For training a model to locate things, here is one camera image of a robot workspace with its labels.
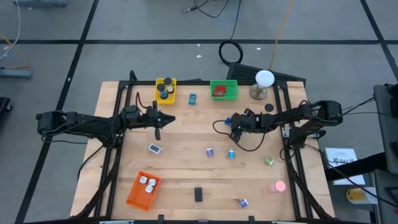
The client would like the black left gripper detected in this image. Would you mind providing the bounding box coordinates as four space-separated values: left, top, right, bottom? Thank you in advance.
141 100 177 141

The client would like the white digital clock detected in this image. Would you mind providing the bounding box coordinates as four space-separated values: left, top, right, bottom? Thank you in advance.
147 142 163 156

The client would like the yellow plastic basket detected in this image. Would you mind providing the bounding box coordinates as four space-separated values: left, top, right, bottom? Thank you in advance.
154 77 178 105

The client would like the green plastic basket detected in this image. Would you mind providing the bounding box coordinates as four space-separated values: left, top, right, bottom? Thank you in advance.
210 79 239 101

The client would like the white sand hourglass black cap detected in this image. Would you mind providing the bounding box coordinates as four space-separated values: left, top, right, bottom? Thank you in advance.
163 77 175 94

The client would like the white dome wooden table lamp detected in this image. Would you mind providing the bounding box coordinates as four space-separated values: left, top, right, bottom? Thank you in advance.
249 69 276 101

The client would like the black perforated metal panel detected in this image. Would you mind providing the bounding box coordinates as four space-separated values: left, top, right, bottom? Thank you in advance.
226 62 307 84

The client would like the pink capped clear hourglass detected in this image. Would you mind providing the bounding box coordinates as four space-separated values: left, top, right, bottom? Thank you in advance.
268 180 287 194

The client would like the orange plastic basket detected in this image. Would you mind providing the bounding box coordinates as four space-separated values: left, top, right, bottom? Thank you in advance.
126 170 162 212

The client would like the white paper label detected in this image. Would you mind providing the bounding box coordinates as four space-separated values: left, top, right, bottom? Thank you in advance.
324 147 367 186

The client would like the black metal bar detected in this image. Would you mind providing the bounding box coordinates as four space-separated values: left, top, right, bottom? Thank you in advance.
325 151 388 182

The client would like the yellow white container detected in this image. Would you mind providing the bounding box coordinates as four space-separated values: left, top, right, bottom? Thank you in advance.
346 187 379 205

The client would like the gray flat floor base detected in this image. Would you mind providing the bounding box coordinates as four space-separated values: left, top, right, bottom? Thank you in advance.
0 67 32 80

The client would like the black floor object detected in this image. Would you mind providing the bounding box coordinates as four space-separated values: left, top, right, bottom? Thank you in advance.
0 96 13 116

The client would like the gray blue floor base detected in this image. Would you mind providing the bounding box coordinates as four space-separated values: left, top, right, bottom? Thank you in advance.
12 0 68 8

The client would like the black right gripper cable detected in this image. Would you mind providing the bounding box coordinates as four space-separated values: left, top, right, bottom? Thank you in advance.
212 119 268 153

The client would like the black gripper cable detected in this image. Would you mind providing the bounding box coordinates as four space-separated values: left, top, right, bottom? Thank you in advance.
135 91 149 110
212 119 268 153

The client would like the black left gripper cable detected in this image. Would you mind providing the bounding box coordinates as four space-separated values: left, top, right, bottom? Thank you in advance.
135 91 149 110

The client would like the black coiled floor cable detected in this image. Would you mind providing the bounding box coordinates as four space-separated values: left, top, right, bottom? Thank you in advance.
217 0 244 67

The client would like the yellow floor cable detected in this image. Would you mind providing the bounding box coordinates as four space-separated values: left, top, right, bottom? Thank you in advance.
269 0 295 71

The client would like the thin black floor cable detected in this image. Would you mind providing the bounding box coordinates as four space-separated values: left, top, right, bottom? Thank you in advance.
180 0 233 19

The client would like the white floor cable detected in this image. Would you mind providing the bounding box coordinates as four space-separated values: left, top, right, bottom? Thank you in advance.
0 0 22 62

